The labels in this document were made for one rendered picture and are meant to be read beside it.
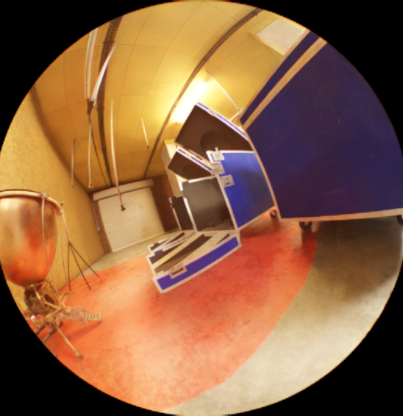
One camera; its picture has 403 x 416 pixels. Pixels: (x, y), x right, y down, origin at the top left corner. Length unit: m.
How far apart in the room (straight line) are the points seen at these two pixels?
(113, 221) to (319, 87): 7.11
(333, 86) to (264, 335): 1.00
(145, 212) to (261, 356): 6.82
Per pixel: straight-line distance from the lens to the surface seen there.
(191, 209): 1.91
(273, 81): 0.94
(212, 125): 1.89
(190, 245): 1.59
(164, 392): 0.53
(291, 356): 0.48
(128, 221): 6.77
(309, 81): 0.82
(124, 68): 2.97
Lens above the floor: 0.45
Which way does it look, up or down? 1 degrees up
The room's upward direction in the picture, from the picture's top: 20 degrees counter-clockwise
